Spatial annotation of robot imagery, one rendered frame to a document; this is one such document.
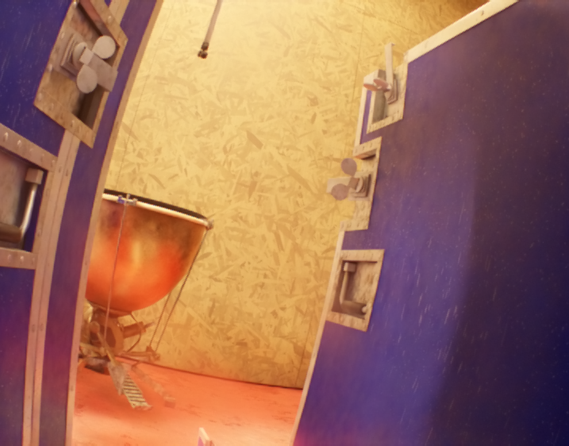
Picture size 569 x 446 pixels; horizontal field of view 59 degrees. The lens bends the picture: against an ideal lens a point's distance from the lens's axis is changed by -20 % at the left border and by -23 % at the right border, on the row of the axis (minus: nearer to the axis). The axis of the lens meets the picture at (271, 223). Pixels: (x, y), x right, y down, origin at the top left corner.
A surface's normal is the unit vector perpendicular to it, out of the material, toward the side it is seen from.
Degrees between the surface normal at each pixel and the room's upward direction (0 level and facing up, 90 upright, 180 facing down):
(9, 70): 90
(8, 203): 90
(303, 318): 90
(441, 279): 90
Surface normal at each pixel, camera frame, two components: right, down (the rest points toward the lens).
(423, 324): -0.95, -0.22
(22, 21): 0.98, 0.20
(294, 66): 0.33, -0.02
